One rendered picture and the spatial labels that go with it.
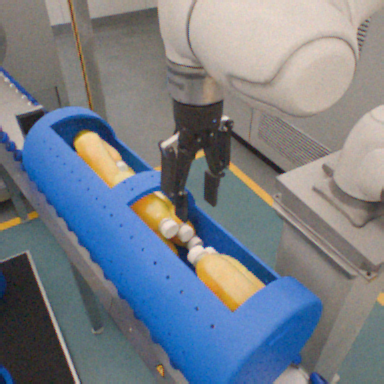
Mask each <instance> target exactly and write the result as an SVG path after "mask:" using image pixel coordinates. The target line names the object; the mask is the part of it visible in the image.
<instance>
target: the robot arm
mask: <svg viewBox="0 0 384 384"><path fill-rule="evenodd" d="M383 5H384V0H158V15H159V23H160V31H161V35H162V38H163V41H164V44H165V49H166V65H167V85H168V92H169V94H170V96H171V97H172V98H173V114H174V123H175V131H174V136H173V137H172V138H171V139H169V140H168V141H166V142H165V141H164V140H160V141H159V142H158V146H159V149H160V152H161V175H160V189H161V190H162V191H163V192H164V193H165V194H166V195H168V196H169V197H170V198H172V205H173V206H174V207H175V216H176V217H177V218H178V219H179V220H181V221H182V222H183V223H184V224H185V223H187V222H188V192H187V191H185V190H184V188H185V185H186V181H187V178H188V174H189V171H190V167H191V165H192V161H193V160H195V157H196V153H197V151H198V150H200V149H201V148H203V152H204V155H205V158H206V161H207V164H208V167H209V169H210V170H211V171H210V170H209V169H206V170H205V175H204V200H205V201H206V202H207V203H209V204H210V205H211V206H212V207H216V202H217V187H219V182H220V178H223V177H224V176H225V172H223V171H222V170H223V169H224V168H226V169H228V168H229V167H230V160H231V131H232V128H233V125H234V121H233V120H231V119H229V118H228V117H226V116H224V115H223V102H224V98H226V96H227V95H228V93H230V94H232V95H233V96H234V97H236V98H237V99H239V100H240V101H242V102H244V103H245V104H247V105H249V106H250V107H252V108H254V109H256V110H258V111H260V112H262V113H264V114H267V115H270V116H272V117H277V118H282V119H288V120H302V119H308V118H311V117H313V116H316V115H318V114H320V113H322V112H324V111H325V110H327V109H328V108H330V107H331V106H333V105H334V104H335V103H336V102H337V101H338V100H339V99H340V98H341V97H342V96H343V95H344V94H345V92H346V91H347V89H348V88H349V86H350V84H351V83H352V81H353V78H354V76H355V73H356V70H357V65H358V45H357V39H356V37H357V32H358V27H359V26H360V25H361V24H362V23H363V22H364V21H365V20H366V19H368V18H369V17H370V16H371V15H372V14H374V13H375V12H376V11H377V10H378V9H379V8H381V7H382V6H383ZM216 133H217V140H216V138H215V137H216ZM177 144H178V146H177ZM176 146H177V149H176ZM175 153H177V158H176V155H175ZM322 169H323V170H324V171H325V173H326V174H327V175H328V176H329V178H327V179H325V180H322V181H316V182H313V183H312V186H311V189H312V190H313V191H315V192H317V193H318V194H320V195H321V196H322V197H324V198H325V199H326V200H327V201H328V202H329V203H330V204H331V205H332V206H334V207H335V208H336V209H337V210H339V212H340V213H341V214H343V215H344V216H345V217H346V218H347V219H348V221H349V222H350V224H351V225H352V226H353V227H355V228H359V229H360V228H363V227H364V225H365V224H366V223H367V222H369V221H371V220H373V219H374V218H376V217H378V216H380V215H383V214H384V105H382V106H379V107H378V108H376V109H375V110H373V111H372V112H370V113H366V114H365V115H364V116H363V117H362V118H361V119H360V120H359V121H358V122H357V123H356V125H355V126H354V127H353V129H352V130H351V132H350V134H349V135H348V137H347V139H346V140H345V143H344V145H343V147H342V149H341V152H340V155H339V160H338V164H333V163H332V162H330V161H327V162H325V163H324V164H322Z"/></svg>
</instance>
